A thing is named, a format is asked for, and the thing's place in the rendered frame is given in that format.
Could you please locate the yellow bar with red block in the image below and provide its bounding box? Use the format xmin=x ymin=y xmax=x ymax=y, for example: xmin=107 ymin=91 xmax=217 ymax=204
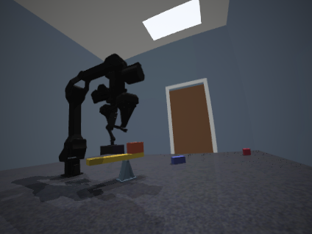
xmin=86 ymin=142 xmax=144 ymax=166

